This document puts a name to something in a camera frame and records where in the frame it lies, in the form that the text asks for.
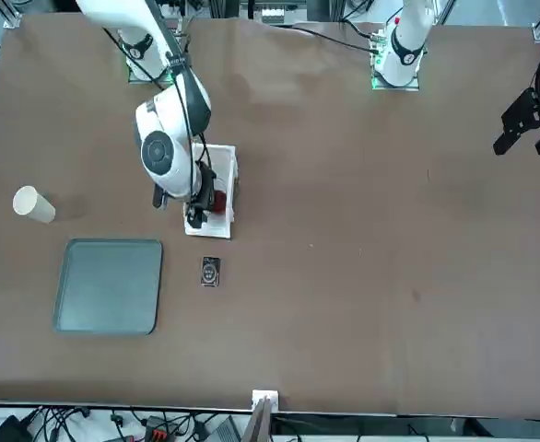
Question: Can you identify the red apple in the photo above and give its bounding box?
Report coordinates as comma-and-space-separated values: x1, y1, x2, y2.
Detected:
211, 188, 230, 215

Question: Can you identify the gray tray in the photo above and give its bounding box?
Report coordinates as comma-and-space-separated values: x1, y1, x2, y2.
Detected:
52, 238, 164, 335

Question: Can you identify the black table cable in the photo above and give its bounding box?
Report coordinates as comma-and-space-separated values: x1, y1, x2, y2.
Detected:
269, 25, 380, 52

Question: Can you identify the aluminium profile post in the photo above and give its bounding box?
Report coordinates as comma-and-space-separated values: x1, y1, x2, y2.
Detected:
244, 390, 280, 442

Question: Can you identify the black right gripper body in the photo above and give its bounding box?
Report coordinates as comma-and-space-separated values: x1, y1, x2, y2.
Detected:
190, 158, 218, 209

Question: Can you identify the white plastic box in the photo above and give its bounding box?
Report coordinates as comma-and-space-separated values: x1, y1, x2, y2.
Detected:
184, 143, 239, 239

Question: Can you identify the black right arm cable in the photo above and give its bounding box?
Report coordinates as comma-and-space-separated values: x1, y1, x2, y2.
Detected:
157, 27, 216, 194

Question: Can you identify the beige paper cup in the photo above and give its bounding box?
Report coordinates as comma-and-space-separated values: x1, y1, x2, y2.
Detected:
12, 185, 56, 225

